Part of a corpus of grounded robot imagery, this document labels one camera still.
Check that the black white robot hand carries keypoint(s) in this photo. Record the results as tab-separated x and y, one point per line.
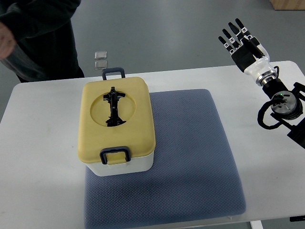
248	53

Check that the yellow box lid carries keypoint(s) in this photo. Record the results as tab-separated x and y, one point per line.
116	120

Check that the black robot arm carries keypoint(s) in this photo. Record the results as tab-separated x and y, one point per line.
286	105

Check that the cardboard box corner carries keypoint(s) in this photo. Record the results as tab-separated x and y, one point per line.
288	4

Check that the white storage box base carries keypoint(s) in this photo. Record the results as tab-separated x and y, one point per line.
137	164

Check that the person's bare hand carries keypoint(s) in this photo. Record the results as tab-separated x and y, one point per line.
7	41

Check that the blue grey cushion mat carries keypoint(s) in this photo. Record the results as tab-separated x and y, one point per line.
193	177

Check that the lower metal floor plate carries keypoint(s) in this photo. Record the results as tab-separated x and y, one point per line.
100	64

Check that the metal floor plate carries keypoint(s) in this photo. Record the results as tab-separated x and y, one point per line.
100	64
100	55

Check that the upper metal floor plate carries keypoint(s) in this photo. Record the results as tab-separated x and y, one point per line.
100	55

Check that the black object at table edge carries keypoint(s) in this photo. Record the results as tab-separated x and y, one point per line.
297	218

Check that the person in dark clothes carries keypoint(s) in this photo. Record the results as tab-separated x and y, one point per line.
45	48

